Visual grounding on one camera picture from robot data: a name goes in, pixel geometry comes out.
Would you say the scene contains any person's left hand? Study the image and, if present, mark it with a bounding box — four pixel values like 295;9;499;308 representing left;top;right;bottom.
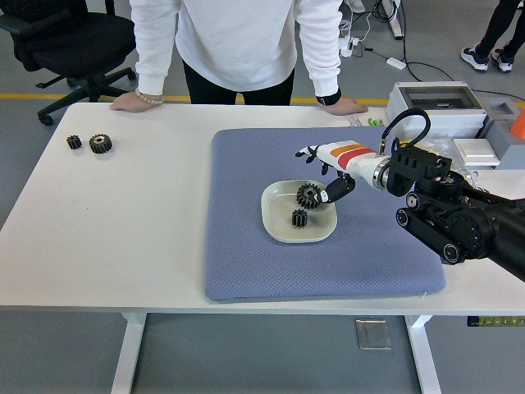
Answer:
323;96;369;115

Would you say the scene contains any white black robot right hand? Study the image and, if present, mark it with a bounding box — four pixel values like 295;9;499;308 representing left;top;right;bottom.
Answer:
294;140;381;205

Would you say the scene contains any person's right hand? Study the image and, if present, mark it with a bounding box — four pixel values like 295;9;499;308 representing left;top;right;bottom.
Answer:
109;92;144;112

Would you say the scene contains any large black gear silver hub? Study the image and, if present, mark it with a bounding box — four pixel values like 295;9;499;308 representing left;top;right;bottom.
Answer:
294;183;323;211
88;133;114;156

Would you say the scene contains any white square dish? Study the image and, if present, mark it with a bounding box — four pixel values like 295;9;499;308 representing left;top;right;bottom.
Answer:
261;179;339;244

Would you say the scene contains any black wristwatch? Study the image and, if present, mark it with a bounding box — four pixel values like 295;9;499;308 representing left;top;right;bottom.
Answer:
315;85;342;107

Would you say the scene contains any white power strip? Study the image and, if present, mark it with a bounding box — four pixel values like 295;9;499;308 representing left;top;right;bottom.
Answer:
339;34;363;58

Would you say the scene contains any black office chair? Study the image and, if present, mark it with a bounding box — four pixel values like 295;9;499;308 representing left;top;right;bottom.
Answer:
0;0;155;126

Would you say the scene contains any white desk leg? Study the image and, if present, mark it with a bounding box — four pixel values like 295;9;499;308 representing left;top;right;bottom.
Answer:
381;0;403;41

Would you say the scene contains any blue-grey quilted mat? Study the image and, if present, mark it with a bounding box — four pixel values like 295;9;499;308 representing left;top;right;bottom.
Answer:
203;126;448;304

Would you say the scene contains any person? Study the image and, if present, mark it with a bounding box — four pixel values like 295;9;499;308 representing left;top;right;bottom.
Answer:
460;0;525;74
109;0;369;115

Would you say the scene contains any grey block with square hole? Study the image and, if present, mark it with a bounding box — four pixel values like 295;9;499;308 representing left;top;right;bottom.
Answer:
479;100;525;167

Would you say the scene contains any metal floor plate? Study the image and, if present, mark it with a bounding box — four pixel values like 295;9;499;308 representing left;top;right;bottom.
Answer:
354;318;392;350

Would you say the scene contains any white table leg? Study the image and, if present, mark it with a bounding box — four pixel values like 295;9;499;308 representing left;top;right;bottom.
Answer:
404;314;442;394
111;314;148;394

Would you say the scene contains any beaded bracelet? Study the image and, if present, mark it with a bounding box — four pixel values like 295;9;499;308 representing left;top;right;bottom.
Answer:
134;87;165;106

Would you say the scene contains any white cable bundle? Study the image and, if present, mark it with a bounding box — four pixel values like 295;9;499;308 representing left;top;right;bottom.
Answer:
340;0;372;42

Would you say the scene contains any black floor cable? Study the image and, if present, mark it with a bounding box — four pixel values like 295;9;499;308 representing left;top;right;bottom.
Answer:
399;0;525;103

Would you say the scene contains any grey electrical enclosure box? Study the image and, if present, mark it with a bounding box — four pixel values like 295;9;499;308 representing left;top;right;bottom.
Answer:
385;80;489;139

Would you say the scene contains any white switch panel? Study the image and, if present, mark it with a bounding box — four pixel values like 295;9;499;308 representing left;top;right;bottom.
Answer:
452;138;500;167

